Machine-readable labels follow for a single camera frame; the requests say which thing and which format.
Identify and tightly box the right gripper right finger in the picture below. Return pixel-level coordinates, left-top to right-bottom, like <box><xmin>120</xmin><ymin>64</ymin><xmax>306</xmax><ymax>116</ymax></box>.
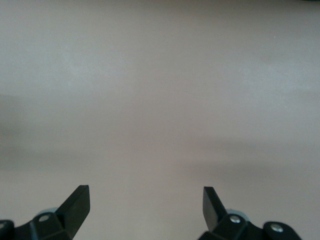
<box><xmin>198</xmin><ymin>186</ymin><xmax>301</xmax><ymax>240</ymax></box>

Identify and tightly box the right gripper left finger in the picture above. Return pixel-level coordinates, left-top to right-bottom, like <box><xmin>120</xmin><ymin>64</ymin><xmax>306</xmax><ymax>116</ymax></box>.
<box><xmin>0</xmin><ymin>184</ymin><xmax>91</xmax><ymax>240</ymax></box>

